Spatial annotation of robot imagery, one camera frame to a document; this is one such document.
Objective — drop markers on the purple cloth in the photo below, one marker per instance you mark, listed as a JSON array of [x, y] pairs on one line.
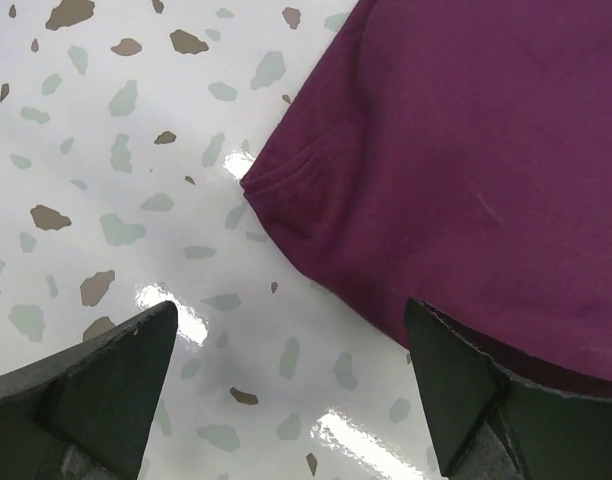
[[458, 152]]

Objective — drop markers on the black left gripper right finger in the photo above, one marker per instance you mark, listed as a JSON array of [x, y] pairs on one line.
[[494, 412]]

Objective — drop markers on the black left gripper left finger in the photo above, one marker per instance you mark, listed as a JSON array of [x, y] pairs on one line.
[[86, 411]]

